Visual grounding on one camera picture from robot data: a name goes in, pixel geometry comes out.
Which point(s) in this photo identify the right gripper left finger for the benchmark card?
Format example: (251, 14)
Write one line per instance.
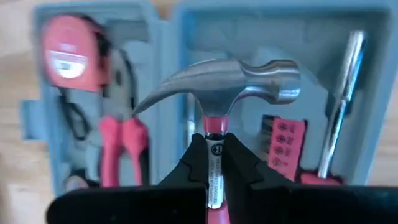
(124, 205)

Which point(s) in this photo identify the black tape roll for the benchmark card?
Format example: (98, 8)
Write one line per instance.
(76, 182)

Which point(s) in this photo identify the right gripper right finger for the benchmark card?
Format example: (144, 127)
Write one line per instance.
(311, 205)

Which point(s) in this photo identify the grey plastic tool case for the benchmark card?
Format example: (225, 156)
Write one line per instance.
(168, 46)

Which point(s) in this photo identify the red tool with white label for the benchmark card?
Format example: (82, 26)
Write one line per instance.
(71, 53)

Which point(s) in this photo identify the small pink tool piece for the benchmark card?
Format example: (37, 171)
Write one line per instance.
(286, 146)

